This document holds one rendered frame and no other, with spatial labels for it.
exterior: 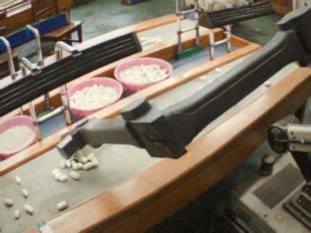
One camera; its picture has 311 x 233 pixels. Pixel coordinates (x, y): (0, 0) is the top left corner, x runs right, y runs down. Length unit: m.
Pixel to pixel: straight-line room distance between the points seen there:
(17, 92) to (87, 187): 0.39
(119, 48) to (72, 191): 0.48
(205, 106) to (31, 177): 0.77
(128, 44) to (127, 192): 0.46
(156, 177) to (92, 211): 0.24
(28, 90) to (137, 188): 0.44
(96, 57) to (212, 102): 0.57
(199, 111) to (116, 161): 0.64
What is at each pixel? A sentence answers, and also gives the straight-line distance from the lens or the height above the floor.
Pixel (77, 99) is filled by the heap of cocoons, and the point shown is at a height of 0.74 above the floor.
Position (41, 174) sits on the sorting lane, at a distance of 1.17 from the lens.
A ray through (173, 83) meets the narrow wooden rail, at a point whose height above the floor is 0.76.
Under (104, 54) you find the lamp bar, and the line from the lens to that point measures 1.06.
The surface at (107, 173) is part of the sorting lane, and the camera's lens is 1.11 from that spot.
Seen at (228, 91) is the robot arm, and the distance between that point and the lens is 0.56.
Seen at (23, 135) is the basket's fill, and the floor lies 0.73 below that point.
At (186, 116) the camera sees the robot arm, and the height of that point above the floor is 1.19.
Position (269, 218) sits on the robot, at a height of 0.47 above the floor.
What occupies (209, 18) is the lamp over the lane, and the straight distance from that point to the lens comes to 1.38.
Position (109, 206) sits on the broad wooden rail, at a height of 0.76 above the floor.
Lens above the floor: 1.50
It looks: 35 degrees down
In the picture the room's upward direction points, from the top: 3 degrees counter-clockwise
